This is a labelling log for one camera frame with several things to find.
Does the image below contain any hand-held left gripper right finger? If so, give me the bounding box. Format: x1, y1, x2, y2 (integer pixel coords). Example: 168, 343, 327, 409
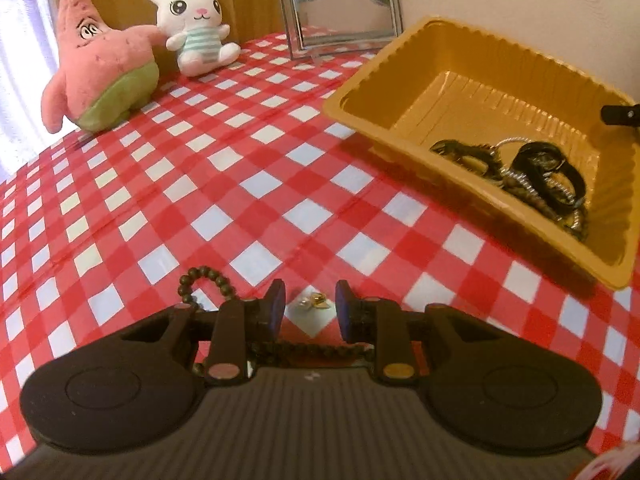
335, 280, 506, 386

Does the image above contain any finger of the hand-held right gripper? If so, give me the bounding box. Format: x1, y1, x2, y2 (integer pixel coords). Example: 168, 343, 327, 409
601, 104, 640, 128

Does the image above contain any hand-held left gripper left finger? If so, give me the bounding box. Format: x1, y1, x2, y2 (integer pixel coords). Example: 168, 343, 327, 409
120, 279, 287, 386

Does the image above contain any small gold earring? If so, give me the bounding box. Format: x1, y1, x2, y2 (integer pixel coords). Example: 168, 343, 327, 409
298, 292, 331, 311

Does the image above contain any small bead bracelet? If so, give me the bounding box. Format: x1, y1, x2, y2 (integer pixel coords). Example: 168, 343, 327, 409
177, 266, 376, 378

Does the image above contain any silver twisted chain necklace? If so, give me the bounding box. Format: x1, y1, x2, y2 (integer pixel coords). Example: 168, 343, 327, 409
492, 136, 587, 236

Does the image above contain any yellow plastic tray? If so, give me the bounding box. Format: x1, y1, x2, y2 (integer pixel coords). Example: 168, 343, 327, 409
322, 16, 640, 290

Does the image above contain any red checkered tablecloth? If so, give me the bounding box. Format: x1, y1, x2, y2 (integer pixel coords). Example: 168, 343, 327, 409
0, 30, 640, 466

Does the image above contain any white bunny plush toy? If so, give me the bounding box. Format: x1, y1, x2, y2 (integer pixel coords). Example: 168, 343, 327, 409
147, 0, 242, 77

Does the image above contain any pink starfish plush toy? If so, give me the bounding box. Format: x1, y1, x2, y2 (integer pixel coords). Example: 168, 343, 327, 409
41, 0, 162, 135

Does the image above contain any sheer lace curtain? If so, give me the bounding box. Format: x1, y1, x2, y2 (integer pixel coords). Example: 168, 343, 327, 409
0, 0, 68, 181

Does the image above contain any glass picture frame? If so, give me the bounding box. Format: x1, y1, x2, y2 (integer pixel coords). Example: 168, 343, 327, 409
274, 0, 404, 63

